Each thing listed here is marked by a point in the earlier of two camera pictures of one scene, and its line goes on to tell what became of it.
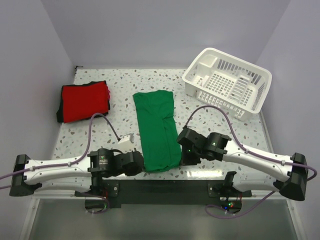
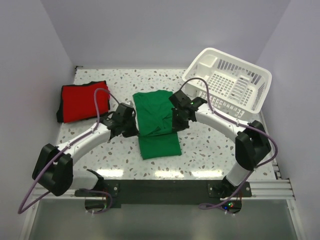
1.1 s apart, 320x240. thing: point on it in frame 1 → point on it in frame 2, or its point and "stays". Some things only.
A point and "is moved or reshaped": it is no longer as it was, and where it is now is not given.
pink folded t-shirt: (109, 93) stays
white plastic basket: (226, 82) stays
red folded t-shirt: (81, 102) stays
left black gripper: (134, 172) → (134, 132)
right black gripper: (185, 160) → (176, 126)
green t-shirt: (158, 128) is moved or reshaped
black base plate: (105, 194) stays
